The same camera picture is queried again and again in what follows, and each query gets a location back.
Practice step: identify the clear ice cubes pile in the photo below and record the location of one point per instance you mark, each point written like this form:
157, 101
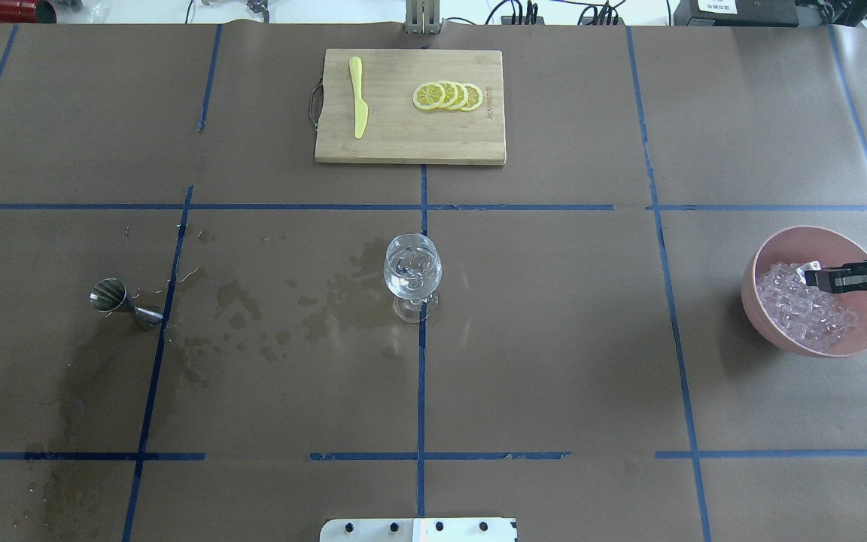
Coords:
814, 319

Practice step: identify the yellow plastic knife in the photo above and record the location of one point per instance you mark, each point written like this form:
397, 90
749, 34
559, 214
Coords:
359, 104

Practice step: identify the steel jigger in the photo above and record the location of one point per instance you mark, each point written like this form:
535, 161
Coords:
111, 295

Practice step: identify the bamboo cutting board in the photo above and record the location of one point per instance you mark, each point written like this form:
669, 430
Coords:
397, 132

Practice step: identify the pink bowl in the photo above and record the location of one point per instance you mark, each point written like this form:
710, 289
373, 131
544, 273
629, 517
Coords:
800, 244

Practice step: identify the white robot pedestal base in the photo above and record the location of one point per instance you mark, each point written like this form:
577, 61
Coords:
421, 529

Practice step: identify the black box device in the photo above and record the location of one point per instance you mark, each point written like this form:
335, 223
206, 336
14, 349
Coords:
736, 13

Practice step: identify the lemon slice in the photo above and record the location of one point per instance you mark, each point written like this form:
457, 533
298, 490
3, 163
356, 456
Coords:
429, 96
448, 94
461, 96
474, 97

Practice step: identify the red thermos bottle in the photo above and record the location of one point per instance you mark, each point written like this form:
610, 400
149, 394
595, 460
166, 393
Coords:
41, 12

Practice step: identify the clear wine glass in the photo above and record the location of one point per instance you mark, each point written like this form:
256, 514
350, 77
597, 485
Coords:
412, 271

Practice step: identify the aluminium frame post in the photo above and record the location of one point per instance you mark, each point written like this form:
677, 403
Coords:
423, 17

